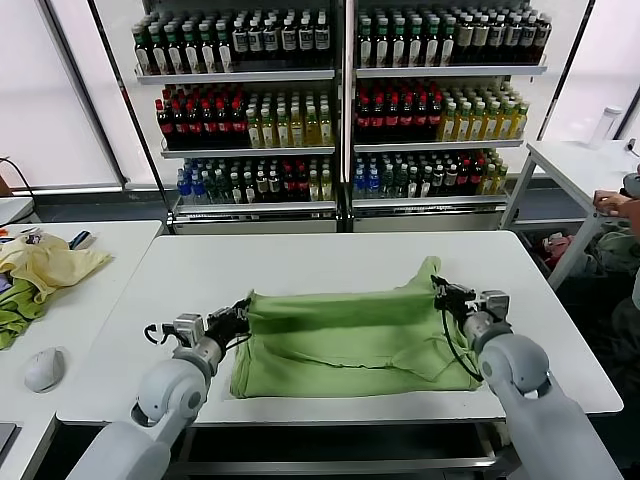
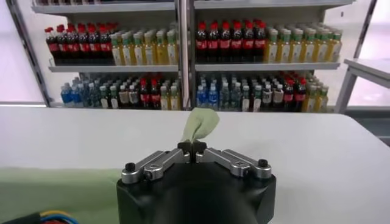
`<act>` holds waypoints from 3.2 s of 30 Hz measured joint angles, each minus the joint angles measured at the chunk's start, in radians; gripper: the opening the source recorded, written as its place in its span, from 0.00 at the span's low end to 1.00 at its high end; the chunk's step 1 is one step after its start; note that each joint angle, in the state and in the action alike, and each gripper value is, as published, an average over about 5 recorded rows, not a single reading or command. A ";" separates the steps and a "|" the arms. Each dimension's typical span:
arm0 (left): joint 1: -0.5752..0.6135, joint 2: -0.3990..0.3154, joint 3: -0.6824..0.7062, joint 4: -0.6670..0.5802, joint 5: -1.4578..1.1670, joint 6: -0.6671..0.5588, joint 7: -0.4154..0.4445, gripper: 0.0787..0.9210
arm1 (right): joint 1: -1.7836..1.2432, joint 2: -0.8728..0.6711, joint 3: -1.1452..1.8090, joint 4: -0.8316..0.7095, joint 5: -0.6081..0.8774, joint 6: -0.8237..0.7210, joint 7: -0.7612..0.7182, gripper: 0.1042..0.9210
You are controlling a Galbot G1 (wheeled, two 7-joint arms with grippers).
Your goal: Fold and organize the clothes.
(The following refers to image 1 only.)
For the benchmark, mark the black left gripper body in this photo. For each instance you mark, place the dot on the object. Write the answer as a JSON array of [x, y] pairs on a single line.
[[225, 325]]

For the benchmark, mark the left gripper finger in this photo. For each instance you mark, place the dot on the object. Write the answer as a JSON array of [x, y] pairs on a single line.
[[241, 306], [244, 317]]

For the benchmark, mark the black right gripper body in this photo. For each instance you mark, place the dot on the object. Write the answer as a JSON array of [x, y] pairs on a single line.
[[465, 300]]

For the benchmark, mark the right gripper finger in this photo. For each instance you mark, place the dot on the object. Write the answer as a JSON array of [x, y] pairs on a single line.
[[443, 300], [440, 283]]

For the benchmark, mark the green t-shirt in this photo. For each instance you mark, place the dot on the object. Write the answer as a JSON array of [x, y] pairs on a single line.
[[340, 345]]

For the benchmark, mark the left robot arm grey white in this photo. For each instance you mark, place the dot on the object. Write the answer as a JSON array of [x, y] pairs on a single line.
[[170, 385]]

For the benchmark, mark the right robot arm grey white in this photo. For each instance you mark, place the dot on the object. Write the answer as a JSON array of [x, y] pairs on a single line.
[[515, 365]]

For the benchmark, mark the person's bare hand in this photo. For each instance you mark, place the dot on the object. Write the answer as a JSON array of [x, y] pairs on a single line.
[[612, 205]]

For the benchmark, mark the large white work table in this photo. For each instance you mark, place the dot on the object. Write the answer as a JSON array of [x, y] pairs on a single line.
[[540, 280]]

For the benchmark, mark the small dark drink bottle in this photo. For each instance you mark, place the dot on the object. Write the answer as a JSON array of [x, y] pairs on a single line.
[[261, 187], [412, 182], [451, 180], [438, 181], [235, 189], [426, 182], [248, 188], [274, 187]]

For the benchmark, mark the pink red cloth bundle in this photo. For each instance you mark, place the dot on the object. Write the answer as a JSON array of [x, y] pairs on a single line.
[[556, 250]]

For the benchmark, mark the small red label cola bottle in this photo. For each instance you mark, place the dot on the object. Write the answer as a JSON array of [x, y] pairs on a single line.
[[301, 187], [288, 187], [464, 179], [476, 178]]

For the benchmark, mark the small green tinted bottle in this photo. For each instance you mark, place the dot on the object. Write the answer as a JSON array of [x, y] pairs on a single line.
[[400, 182], [222, 189], [387, 182], [209, 189]]

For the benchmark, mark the small pale yellow bottle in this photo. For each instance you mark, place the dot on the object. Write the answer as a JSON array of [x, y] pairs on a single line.
[[487, 182], [326, 187], [500, 181], [314, 187]]

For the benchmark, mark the small blue water bottle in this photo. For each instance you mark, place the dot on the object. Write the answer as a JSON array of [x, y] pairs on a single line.
[[359, 184], [196, 189], [373, 184], [183, 189]]

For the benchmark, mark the white side desk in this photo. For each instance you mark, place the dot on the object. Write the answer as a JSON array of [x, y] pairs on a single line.
[[100, 310]]

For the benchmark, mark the pale grey green cloth pile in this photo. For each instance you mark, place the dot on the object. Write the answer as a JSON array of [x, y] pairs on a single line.
[[612, 250]]

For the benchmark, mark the amber tea bottle green cap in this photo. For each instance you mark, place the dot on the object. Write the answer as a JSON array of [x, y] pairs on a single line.
[[477, 125], [491, 125], [448, 125], [506, 124], [463, 125], [520, 124]]

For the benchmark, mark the cola bottle red cap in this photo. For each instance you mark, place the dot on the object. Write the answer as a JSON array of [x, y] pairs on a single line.
[[421, 122], [237, 126], [378, 122], [435, 122], [180, 127], [392, 122], [406, 122], [208, 127], [363, 122], [194, 127], [165, 127], [222, 127]]

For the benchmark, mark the person's dark trousered leg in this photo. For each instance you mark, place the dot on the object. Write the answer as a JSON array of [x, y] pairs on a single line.
[[627, 322]]

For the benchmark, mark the blue white striped pouch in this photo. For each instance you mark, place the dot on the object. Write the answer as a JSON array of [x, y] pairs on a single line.
[[80, 241]]

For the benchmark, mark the white table with slanted legs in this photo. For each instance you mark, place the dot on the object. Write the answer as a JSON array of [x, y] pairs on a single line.
[[565, 165]]

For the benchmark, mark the yellow juice bottle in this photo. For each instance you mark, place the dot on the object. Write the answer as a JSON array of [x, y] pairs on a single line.
[[282, 132], [296, 132], [254, 132], [325, 131], [268, 132], [311, 132]]

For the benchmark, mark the pale yellow garment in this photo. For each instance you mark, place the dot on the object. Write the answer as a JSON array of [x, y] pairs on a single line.
[[55, 265]]

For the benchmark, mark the white computer mouse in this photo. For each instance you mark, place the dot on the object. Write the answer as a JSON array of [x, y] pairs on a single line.
[[45, 370]]

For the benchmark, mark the crumpled green garment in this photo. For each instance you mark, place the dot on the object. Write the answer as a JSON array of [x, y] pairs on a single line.
[[17, 310]]

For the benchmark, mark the metal drinks shelf unit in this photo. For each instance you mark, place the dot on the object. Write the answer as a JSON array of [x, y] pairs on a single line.
[[235, 76], [450, 71]]

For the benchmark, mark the dark tea bottle green cap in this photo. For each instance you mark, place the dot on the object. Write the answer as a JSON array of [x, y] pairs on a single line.
[[432, 51], [225, 57], [209, 57], [176, 58], [398, 52], [415, 52], [448, 51], [161, 59], [365, 52], [192, 58], [382, 52], [145, 60]]

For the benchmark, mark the grey flat device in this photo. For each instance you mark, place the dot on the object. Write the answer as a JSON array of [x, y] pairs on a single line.
[[7, 437]]

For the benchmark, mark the dark bottle beige label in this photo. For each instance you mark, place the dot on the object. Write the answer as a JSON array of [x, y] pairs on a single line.
[[527, 38], [542, 37], [512, 38], [496, 38], [465, 39], [481, 39]]

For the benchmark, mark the brown cardboard box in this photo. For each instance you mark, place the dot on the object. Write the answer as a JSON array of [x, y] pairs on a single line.
[[3, 182]]

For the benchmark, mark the dark drink bottle white cap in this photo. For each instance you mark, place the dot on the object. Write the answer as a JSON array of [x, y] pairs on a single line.
[[288, 41], [322, 41], [270, 42], [305, 41], [256, 42], [241, 42]]

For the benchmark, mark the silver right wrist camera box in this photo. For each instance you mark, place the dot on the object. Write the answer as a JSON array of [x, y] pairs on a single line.
[[496, 304]]

